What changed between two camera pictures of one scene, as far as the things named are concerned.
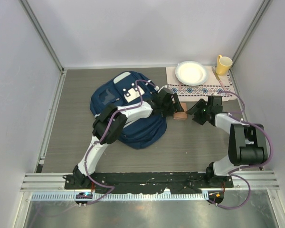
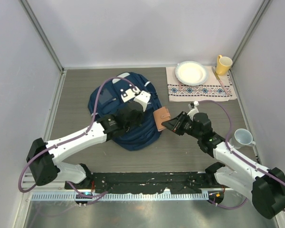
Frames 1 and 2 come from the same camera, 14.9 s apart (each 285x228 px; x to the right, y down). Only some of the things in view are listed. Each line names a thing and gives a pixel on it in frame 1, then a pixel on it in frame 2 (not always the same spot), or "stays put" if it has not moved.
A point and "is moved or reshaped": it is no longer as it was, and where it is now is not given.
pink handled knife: [218, 78] stays put
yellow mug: [223, 64] stays put
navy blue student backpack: [128, 89] is moved or reshaped
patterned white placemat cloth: [215, 85] stays put
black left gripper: [170, 111] → [139, 122]
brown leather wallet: [181, 115] → [160, 116]
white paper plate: [192, 73] stays put
